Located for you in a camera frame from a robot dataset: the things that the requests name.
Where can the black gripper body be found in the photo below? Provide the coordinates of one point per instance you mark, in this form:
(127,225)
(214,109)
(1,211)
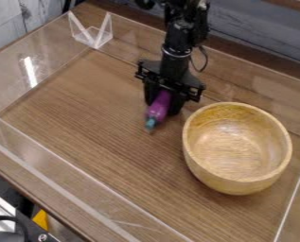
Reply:
(170,73)

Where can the brown wooden bowl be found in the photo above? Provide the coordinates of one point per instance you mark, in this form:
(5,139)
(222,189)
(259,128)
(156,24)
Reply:
(237,147)

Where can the purple toy eggplant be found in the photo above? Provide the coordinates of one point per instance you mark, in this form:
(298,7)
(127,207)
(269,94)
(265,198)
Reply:
(156,110)

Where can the clear acrylic corner bracket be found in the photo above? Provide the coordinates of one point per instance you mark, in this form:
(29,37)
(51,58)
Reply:
(92,36)

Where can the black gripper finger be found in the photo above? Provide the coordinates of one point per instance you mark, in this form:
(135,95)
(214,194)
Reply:
(178,100)
(151,89)

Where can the clear acrylic barrier wall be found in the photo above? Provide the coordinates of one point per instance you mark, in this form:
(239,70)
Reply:
(98,213)

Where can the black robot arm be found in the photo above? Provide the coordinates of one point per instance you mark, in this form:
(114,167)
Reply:
(186,32)

